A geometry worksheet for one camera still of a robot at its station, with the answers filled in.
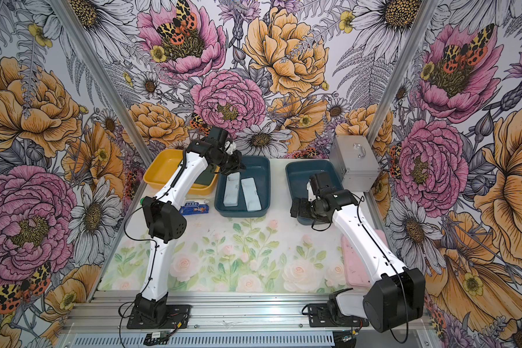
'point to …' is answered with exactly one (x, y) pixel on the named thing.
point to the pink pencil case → (357, 268)
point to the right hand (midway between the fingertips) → (303, 216)
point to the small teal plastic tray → (257, 167)
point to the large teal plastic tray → (299, 174)
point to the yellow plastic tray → (162, 164)
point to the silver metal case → (354, 162)
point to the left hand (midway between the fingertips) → (245, 172)
